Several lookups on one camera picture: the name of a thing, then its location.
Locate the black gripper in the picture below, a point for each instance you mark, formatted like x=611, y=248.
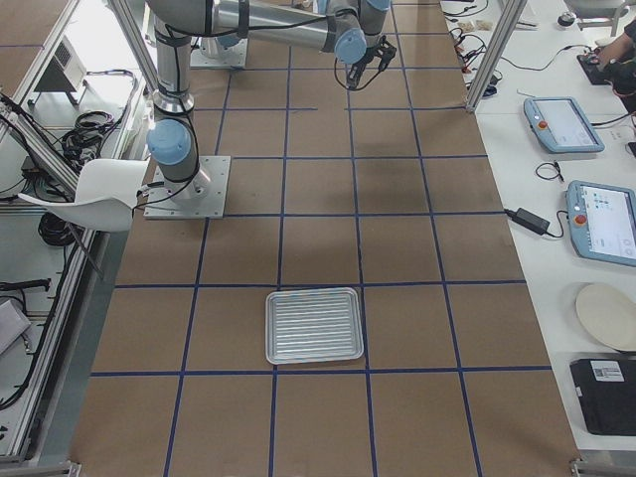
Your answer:
x=364, y=60

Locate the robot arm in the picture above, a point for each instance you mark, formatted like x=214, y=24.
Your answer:
x=172, y=141
x=352, y=31

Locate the silver metal tray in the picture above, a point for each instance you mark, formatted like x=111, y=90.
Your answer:
x=313, y=326

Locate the blue teach pendant far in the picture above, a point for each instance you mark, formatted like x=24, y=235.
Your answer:
x=561, y=126

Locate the blue teach pendant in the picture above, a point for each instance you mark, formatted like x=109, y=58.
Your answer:
x=601, y=221
x=561, y=126

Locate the black power adapter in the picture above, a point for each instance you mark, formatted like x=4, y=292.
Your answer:
x=528, y=220

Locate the blue teach pendant near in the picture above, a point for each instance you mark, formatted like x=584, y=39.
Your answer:
x=601, y=221

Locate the white plastic chair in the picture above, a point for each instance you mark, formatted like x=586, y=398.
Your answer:
x=105, y=195

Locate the cream round plate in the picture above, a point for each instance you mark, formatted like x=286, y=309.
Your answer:
x=608, y=315

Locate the black laptop case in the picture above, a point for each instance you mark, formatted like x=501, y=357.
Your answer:
x=606, y=393

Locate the aluminium frame post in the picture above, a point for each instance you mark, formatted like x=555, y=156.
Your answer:
x=511, y=14

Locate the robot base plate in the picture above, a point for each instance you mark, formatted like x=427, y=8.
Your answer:
x=219, y=54
x=203, y=197

